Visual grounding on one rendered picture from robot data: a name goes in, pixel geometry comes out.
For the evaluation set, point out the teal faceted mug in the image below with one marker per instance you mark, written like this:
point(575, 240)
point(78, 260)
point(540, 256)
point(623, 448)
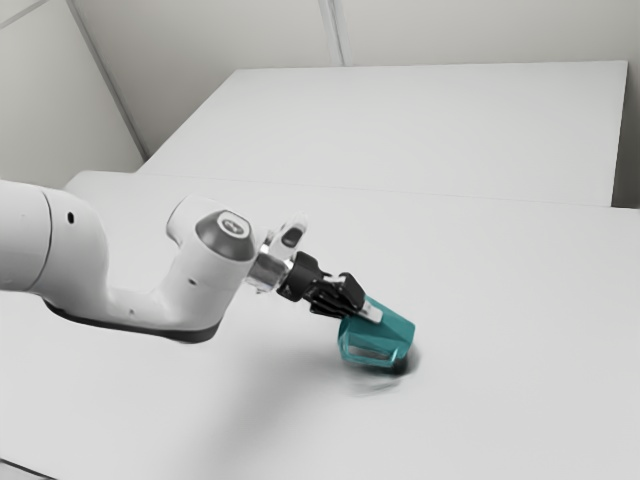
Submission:
point(385, 332)

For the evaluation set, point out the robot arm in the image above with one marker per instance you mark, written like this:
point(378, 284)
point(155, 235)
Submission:
point(75, 260)

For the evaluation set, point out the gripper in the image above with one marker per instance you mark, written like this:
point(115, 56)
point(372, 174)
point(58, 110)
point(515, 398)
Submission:
point(300, 277)

